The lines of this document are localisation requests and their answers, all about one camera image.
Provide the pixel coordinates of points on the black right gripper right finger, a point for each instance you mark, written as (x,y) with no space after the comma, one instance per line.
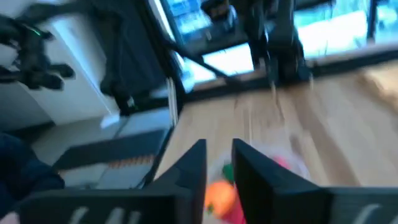
(264,193)

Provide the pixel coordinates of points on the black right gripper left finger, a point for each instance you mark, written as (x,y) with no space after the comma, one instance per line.
(189,180)

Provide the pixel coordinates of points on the red tomato toy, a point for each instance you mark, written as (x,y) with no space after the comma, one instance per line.
(237,215)

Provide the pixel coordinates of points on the red dragon fruit toy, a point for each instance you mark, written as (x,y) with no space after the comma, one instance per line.
(281,162)

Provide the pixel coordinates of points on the orange toy fruit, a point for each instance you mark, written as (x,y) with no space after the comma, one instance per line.
(220,197)

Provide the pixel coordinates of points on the green pepper toy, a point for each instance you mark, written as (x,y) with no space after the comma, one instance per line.
(228,172)

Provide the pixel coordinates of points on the clear plastic tupperware container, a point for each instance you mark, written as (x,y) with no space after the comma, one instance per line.
(298,168)

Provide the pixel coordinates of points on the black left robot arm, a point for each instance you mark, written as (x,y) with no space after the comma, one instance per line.
(286,46)

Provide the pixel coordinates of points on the grey step platform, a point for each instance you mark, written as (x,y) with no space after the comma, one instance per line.
(109,146)

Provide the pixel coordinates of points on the person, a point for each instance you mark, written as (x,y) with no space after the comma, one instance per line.
(21,174)

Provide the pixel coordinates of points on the person's hand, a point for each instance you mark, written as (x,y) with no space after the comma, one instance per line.
(7,218)

